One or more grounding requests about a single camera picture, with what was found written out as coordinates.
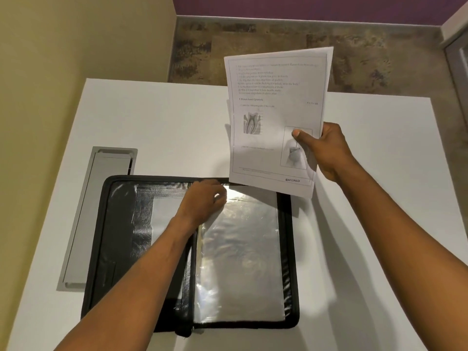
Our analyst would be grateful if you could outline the person's right hand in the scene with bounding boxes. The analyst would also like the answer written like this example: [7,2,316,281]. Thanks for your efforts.
[292,122,353,184]

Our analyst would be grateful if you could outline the person's left hand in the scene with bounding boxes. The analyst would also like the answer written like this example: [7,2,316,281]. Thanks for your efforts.
[175,180,228,232]

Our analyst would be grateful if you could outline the printed white paper sheet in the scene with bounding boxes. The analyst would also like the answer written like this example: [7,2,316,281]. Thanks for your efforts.
[224,51,328,198]

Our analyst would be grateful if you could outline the clear plastic sleeve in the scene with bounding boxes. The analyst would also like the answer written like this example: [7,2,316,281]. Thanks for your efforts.
[193,185,286,324]

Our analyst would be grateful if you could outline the person's right forearm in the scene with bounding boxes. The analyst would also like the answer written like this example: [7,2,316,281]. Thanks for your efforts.
[331,157,468,342]

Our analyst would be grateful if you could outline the person's left forearm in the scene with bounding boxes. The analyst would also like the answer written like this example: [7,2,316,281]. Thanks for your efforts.
[54,215,199,351]

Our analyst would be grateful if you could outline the black zip document folder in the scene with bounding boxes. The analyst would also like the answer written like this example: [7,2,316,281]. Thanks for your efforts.
[81,175,300,338]

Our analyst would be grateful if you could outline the grey desk cable hatch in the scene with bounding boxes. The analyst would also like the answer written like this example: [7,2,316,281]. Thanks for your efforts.
[56,146,139,292]

